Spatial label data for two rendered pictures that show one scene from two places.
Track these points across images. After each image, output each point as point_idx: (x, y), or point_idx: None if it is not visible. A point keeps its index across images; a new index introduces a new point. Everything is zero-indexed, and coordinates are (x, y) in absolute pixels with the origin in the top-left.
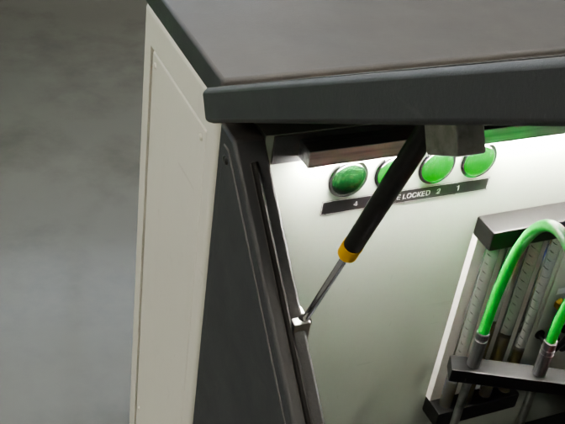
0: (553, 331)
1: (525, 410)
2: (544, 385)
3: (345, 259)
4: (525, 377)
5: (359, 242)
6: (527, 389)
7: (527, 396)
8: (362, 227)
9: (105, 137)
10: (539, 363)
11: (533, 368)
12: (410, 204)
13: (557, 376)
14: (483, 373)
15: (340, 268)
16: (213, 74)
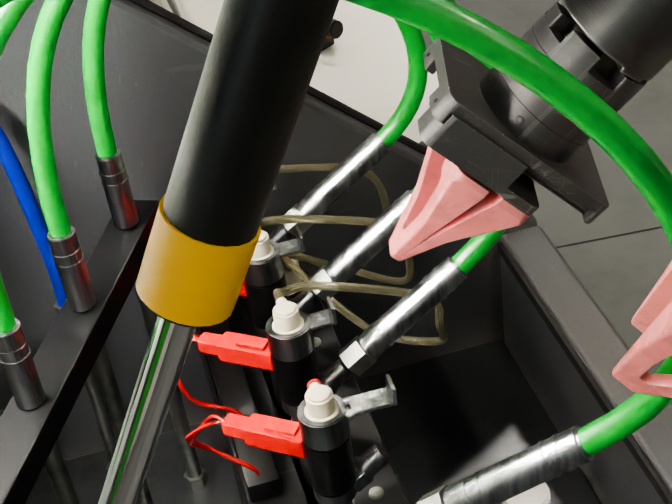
0: (1, 302)
1: (68, 478)
2: (62, 402)
3: (236, 296)
4: (36, 425)
5: (289, 140)
6: (54, 438)
7: (52, 455)
8: (320, 25)
9: None
10: (27, 381)
11: (20, 403)
12: None
13: (49, 373)
14: (3, 502)
15: (175, 389)
16: None
